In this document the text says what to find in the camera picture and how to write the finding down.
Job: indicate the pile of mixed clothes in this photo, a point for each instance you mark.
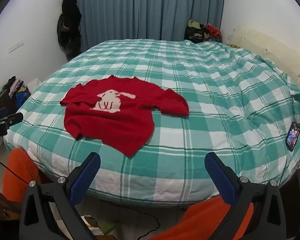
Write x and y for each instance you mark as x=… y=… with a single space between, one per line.
x=203 y=32

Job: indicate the red rabbit sweater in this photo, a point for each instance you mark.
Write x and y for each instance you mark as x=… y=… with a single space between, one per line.
x=110 y=127

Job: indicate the dark hanging clothes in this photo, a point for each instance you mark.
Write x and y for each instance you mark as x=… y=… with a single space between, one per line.
x=68 y=25

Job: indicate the green packet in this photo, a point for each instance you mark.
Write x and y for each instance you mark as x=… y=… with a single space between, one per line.
x=107 y=228

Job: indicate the bed with green checked sheet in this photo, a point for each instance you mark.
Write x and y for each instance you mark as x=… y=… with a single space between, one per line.
x=202 y=92

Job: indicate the smartphone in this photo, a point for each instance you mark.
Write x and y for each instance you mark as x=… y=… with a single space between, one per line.
x=293 y=136

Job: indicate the heap of clothes beside bed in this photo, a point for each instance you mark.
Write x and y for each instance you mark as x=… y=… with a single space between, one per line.
x=18 y=92

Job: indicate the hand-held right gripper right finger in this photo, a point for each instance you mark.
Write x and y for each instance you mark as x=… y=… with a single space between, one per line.
x=221 y=178

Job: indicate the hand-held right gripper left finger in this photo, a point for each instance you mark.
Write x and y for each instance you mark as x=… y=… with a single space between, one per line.
x=86 y=177

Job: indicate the blue curtain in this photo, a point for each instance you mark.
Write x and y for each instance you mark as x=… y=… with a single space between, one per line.
x=145 y=10

